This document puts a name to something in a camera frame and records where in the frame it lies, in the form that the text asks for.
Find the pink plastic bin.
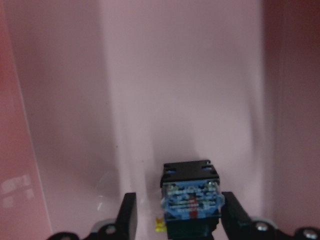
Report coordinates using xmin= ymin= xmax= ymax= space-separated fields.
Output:
xmin=0 ymin=0 xmax=320 ymax=240

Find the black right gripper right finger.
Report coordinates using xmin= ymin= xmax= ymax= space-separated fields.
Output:
xmin=223 ymin=191 xmax=252 ymax=240

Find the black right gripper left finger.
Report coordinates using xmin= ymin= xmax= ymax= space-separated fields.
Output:
xmin=115 ymin=192 xmax=138 ymax=240

